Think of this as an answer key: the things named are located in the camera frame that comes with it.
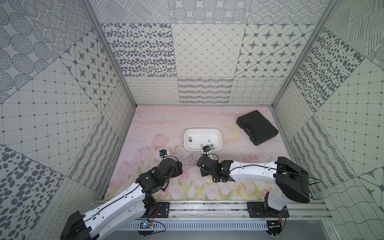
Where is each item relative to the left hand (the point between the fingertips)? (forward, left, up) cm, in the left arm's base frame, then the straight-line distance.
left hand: (178, 163), depth 80 cm
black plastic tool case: (+29, -51, -5) cm, 59 cm away
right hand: (+1, -14, -5) cm, 15 cm away
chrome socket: (+17, -19, -9) cm, 27 cm away
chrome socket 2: (+20, -17, -8) cm, 28 cm away
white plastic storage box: (+23, -8, -9) cm, 26 cm away
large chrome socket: (+20, -5, -7) cm, 22 cm away
